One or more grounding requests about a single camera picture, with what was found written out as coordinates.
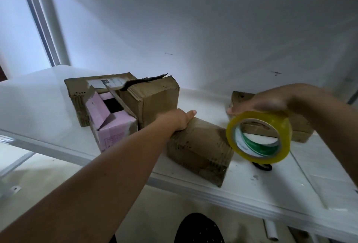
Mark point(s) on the person's left hand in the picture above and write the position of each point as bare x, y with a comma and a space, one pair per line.
176, 118

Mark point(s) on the person's right hand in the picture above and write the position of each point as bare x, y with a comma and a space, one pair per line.
268, 99

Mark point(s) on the corrugated cardboard box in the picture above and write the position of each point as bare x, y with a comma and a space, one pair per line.
154, 97

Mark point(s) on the small cardboard box red label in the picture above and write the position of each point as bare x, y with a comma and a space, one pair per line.
198, 150

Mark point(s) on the yellow tape roll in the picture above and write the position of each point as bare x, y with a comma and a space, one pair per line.
238, 145

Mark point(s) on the pink carton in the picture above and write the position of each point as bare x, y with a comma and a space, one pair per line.
114, 131

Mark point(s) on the long cardboard box white label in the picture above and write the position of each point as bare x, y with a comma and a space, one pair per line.
78, 92

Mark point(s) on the person's right forearm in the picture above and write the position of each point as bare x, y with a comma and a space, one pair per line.
330, 122

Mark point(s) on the person's left forearm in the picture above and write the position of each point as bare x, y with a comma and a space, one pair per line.
78, 195

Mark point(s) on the person's black trousers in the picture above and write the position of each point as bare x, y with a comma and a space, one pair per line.
198, 229

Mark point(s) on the white tube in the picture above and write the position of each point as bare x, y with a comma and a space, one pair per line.
270, 230

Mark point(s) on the white metal shelf rack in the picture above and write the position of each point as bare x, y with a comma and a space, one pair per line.
33, 111

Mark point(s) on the red-brown door frame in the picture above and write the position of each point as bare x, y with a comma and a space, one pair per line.
3, 74

